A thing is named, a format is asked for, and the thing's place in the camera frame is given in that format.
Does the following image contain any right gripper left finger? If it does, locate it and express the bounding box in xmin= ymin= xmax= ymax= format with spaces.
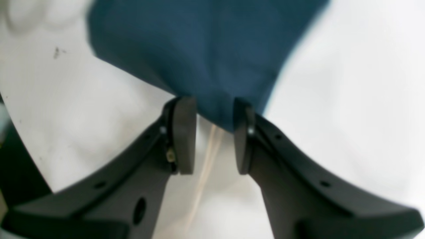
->
xmin=1 ymin=96 xmax=197 ymax=239

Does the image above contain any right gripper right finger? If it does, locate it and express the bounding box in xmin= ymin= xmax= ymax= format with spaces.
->
xmin=233 ymin=98 xmax=424 ymax=239

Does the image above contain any dark blue t-shirt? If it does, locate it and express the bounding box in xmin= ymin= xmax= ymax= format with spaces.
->
xmin=87 ymin=0 xmax=328 ymax=132

